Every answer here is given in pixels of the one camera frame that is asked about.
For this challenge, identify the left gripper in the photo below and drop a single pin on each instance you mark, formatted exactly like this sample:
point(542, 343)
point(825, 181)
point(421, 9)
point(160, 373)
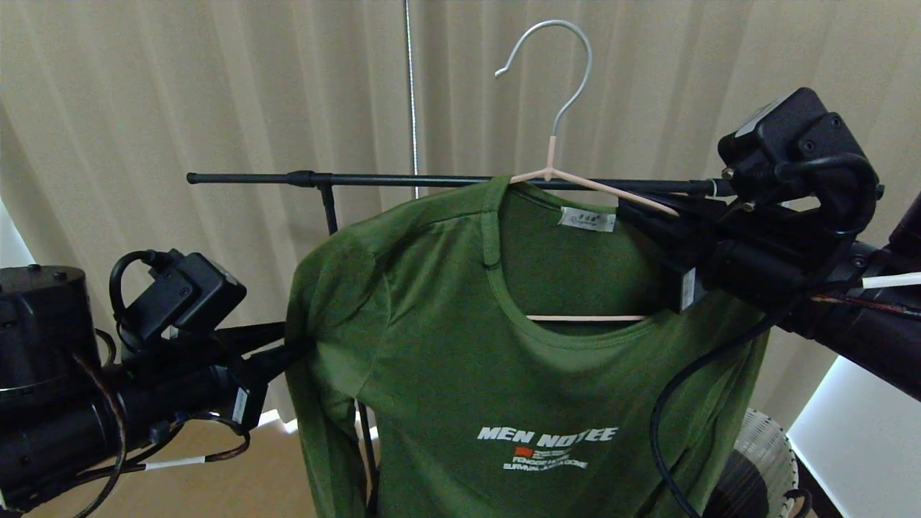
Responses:
point(180, 403)

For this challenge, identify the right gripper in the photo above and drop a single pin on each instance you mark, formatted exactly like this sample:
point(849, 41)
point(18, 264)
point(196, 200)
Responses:
point(734, 270)

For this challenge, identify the green printed t-shirt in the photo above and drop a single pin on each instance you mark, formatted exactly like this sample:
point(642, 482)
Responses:
point(468, 360)

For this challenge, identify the pink clothes hanger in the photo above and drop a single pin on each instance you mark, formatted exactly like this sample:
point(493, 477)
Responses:
point(575, 101)

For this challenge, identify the black clothes rack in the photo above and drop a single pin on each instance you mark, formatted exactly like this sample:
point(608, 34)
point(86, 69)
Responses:
point(252, 178)

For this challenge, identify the white laundry basket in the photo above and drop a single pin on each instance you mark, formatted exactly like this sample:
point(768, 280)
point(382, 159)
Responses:
point(763, 446)

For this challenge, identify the beige curtain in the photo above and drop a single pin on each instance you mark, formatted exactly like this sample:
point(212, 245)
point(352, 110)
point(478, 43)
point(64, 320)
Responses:
point(216, 86)

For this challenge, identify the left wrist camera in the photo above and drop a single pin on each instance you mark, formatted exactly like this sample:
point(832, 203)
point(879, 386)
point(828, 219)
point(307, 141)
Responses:
point(187, 295)

